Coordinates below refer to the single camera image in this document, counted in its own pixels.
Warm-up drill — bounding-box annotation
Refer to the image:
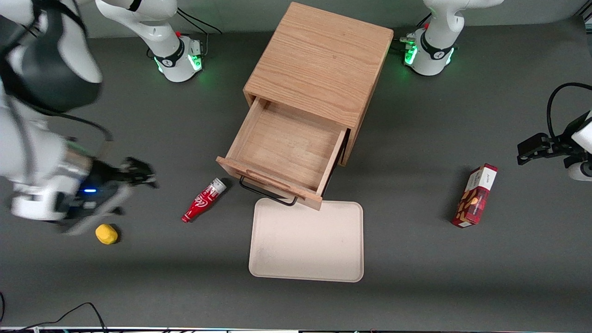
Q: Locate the red cola bottle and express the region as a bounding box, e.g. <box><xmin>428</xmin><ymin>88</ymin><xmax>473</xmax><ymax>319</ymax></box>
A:
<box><xmin>181</xmin><ymin>178</ymin><xmax>228</xmax><ymax>224</ymax></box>

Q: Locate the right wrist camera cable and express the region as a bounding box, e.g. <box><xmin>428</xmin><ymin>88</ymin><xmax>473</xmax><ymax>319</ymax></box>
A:
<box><xmin>28</xmin><ymin>109</ymin><xmax>114</xmax><ymax>160</ymax></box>

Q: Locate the loose black floor cable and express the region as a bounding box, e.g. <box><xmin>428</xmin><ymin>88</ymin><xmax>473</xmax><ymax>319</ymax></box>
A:
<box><xmin>0</xmin><ymin>302</ymin><xmax>108</xmax><ymax>333</ymax></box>

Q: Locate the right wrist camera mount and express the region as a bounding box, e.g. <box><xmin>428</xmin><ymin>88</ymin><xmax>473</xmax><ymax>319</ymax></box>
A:
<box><xmin>59</xmin><ymin>160</ymin><xmax>134</xmax><ymax>235</ymax></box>

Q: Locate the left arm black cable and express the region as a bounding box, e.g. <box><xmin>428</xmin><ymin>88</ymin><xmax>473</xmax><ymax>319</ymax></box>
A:
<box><xmin>547</xmin><ymin>82</ymin><xmax>592</xmax><ymax>140</ymax></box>

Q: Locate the wooden drawer cabinet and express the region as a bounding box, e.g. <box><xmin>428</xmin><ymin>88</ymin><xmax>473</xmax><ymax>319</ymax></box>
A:
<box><xmin>243</xmin><ymin>1</ymin><xmax>395</xmax><ymax>166</ymax></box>

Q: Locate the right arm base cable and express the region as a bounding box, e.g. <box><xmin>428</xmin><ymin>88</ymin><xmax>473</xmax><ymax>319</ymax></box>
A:
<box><xmin>177</xmin><ymin>8</ymin><xmax>222</xmax><ymax>35</ymax></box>

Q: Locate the long black drawer handle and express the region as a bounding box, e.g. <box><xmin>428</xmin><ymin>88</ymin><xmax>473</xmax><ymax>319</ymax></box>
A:
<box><xmin>239</xmin><ymin>175</ymin><xmax>299</xmax><ymax>207</ymax></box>

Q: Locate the wooden drawer with notched lip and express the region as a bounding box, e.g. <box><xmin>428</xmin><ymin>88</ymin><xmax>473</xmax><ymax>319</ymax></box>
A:
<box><xmin>216</xmin><ymin>96</ymin><xmax>348</xmax><ymax>211</ymax></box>

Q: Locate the beige plastic tray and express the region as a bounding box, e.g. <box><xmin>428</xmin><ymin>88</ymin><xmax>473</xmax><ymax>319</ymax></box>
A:
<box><xmin>248</xmin><ymin>199</ymin><xmax>364</xmax><ymax>283</ymax></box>

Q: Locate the yellow lemon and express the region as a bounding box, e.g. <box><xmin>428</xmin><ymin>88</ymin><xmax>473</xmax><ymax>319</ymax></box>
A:
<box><xmin>95</xmin><ymin>224</ymin><xmax>119</xmax><ymax>245</ymax></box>

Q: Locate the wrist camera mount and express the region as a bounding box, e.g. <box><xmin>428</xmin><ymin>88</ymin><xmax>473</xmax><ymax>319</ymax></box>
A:
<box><xmin>59</xmin><ymin>160</ymin><xmax>134</xmax><ymax>235</ymax></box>
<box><xmin>548</xmin><ymin>121</ymin><xmax>579</xmax><ymax>160</ymax></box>

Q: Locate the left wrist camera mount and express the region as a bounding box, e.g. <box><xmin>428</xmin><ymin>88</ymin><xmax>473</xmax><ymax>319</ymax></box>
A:
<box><xmin>548</xmin><ymin>121</ymin><xmax>579</xmax><ymax>160</ymax></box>

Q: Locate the red cracker box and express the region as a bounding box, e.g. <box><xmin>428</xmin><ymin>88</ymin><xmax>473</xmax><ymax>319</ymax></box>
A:
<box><xmin>451</xmin><ymin>163</ymin><xmax>499</xmax><ymax>228</ymax></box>

